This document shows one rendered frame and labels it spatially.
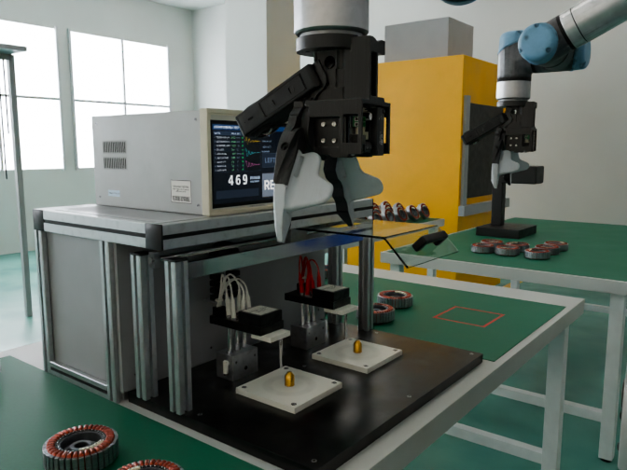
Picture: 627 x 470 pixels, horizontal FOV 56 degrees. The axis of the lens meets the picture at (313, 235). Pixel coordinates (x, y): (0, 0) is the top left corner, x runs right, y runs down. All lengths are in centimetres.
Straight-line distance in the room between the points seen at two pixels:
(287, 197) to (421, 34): 472
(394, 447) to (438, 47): 436
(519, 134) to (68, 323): 108
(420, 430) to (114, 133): 88
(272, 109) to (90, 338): 81
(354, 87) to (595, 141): 578
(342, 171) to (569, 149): 576
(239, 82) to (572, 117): 324
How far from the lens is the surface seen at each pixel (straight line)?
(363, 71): 58
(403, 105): 496
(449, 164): 476
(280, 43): 536
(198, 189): 116
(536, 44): 127
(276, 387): 119
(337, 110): 57
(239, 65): 543
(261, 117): 63
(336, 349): 139
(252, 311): 119
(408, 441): 109
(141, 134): 130
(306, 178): 56
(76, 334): 136
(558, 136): 640
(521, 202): 652
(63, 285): 136
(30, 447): 115
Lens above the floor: 124
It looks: 8 degrees down
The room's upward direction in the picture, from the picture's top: straight up
